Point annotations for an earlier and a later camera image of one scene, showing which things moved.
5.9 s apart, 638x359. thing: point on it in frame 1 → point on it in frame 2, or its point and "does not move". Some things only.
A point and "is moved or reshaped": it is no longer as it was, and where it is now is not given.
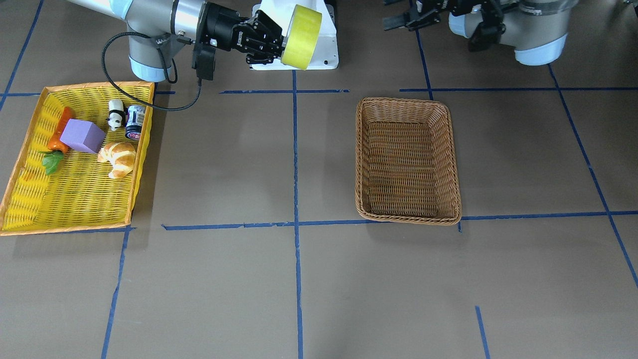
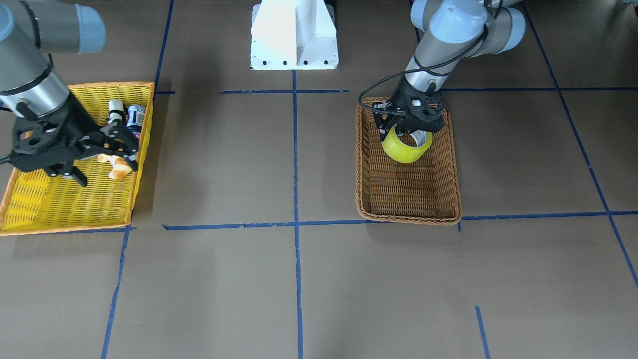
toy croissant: [121, 155] does not move
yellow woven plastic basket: [79, 195] does not move
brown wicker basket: [404, 166] does not move
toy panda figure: [117, 114] does not move
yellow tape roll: [302, 35] is moved or reshaped
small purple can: [135, 117] does not move
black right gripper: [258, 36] → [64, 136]
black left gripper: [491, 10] → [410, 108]
